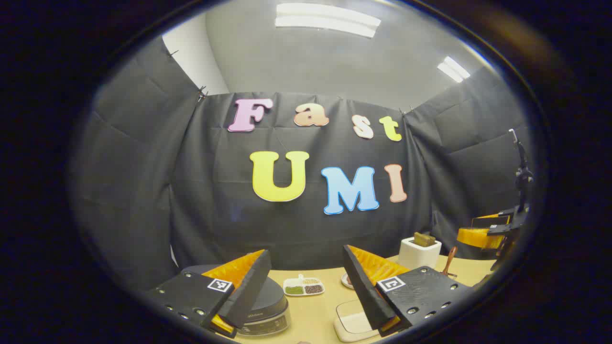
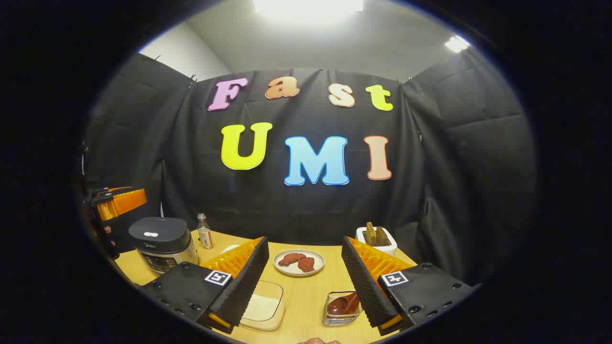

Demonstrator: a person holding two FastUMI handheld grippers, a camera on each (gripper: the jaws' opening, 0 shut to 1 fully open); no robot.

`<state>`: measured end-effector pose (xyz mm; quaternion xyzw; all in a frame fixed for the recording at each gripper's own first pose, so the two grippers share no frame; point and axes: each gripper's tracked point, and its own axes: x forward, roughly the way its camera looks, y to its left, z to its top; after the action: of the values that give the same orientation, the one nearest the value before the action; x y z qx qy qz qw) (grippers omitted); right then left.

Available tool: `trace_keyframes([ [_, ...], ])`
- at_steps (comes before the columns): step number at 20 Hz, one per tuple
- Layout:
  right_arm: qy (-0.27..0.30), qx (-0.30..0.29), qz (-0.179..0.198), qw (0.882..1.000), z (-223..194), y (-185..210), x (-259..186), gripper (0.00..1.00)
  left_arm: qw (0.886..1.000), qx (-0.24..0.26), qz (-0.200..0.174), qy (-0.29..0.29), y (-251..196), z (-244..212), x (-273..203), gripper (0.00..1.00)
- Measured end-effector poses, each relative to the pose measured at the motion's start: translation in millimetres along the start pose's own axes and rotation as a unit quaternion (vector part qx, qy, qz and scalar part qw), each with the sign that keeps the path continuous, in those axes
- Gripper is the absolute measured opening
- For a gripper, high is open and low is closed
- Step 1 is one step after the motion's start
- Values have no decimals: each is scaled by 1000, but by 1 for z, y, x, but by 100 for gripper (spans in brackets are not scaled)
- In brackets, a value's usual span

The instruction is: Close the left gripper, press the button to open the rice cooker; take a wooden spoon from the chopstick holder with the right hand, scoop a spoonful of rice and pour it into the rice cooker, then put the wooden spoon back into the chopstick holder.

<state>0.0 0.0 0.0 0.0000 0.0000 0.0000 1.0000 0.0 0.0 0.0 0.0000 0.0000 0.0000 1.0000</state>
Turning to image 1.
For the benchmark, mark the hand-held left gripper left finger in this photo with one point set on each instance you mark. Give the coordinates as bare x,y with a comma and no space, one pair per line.
248,291

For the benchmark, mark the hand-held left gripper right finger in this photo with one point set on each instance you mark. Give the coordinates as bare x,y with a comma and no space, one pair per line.
366,291

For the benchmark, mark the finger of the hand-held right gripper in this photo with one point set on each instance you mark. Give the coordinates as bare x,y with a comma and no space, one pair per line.
490,221
478,237

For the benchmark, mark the black silver rice cooker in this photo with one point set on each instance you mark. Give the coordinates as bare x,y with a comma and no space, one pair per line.
272,306

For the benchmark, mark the clear container of white rice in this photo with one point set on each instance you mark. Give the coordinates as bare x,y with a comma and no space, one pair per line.
351,322

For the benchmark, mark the brown wooden spoon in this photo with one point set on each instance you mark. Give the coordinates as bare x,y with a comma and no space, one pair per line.
449,260

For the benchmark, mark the white round plate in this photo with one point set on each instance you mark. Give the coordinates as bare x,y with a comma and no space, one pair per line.
346,282

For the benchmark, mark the brown toast slice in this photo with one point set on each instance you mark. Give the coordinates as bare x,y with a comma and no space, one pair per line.
430,241
420,239

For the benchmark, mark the white divided bean dish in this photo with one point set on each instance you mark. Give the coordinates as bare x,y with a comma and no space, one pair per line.
303,286

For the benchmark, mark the white toaster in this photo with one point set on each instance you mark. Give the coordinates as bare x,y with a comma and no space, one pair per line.
418,255

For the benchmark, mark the black backdrop cloth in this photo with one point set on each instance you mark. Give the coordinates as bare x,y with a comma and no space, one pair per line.
191,191

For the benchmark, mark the small ceiling light panel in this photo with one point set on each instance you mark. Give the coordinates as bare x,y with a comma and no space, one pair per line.
454,69

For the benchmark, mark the large ceiling light panel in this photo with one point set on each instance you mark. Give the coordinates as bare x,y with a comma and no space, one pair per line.
325,19

